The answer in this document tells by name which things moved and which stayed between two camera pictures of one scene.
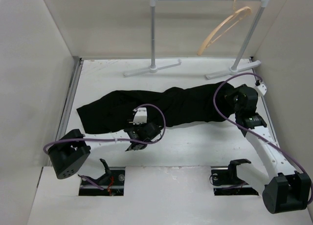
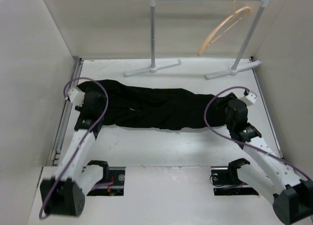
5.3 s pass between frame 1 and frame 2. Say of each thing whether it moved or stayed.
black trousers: moved
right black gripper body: moved
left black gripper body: moved
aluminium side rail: stayed
